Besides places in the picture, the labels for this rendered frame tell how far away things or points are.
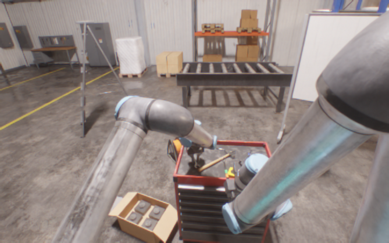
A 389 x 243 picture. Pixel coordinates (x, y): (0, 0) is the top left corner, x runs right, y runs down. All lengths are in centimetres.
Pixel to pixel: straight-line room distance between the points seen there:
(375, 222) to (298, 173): 17
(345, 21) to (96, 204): 318
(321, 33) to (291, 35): 626
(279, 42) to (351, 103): 911
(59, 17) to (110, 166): 1098
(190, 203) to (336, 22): 281
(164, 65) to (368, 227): 703
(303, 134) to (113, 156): 51
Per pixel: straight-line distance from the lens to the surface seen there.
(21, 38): 1281
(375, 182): 46
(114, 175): 63
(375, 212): 48
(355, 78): 27
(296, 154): 35
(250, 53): 802
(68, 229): 65
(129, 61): 756
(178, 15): 908
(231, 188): 88
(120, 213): 217
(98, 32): 979
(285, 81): 443
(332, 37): 324
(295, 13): 945
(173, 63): 714
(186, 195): 145
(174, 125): 65
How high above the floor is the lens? 189
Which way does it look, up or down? 28 degrees down
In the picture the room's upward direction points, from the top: 1 degrees counter-clockwise
